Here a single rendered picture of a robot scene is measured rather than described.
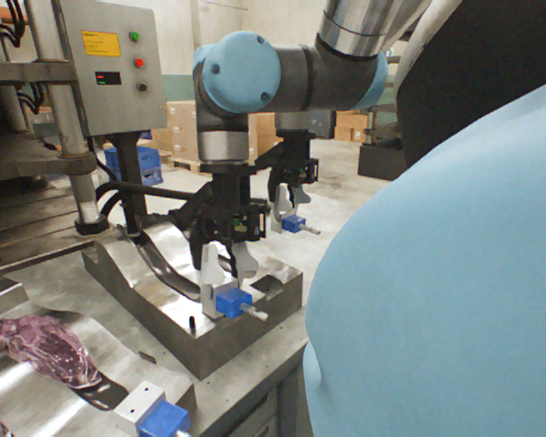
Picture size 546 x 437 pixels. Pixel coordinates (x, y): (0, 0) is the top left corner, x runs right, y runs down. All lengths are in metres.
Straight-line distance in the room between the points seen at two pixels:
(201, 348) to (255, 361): 0.11
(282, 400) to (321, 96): 0.63
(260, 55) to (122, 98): 1.01
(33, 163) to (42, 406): 0.76
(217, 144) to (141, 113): 0.91
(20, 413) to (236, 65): 0.49
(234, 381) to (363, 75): 0.49
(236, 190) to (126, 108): 0.93
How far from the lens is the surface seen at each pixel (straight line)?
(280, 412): 0.86
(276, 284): 0.67
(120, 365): 0.59
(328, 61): 0.41
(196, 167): 4.86
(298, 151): 0.72
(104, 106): 1.32
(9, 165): 1.20
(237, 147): 0.48
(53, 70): 1.12
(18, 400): 0.58
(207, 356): 0.59
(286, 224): 0.79
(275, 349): 0.65
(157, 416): 0.50
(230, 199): 0.48
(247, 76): 0.36
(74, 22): 1.31
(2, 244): 1.32
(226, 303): 0.53
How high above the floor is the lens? 1.25
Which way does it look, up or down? 23 degrees down
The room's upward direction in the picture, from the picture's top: straight up
